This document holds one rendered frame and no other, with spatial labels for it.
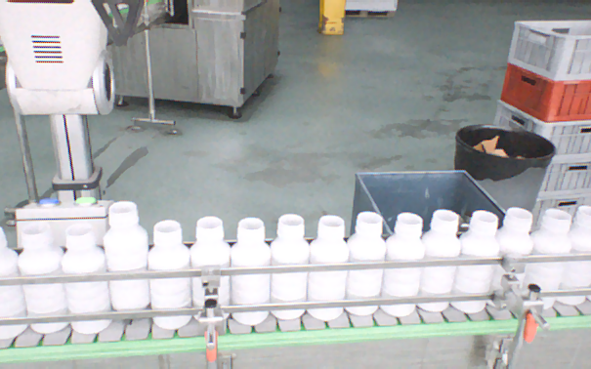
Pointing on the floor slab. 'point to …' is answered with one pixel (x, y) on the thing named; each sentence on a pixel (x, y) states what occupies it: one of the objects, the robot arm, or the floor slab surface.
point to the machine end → (203, 54)
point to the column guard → (331, 17)
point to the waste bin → (537, 151)
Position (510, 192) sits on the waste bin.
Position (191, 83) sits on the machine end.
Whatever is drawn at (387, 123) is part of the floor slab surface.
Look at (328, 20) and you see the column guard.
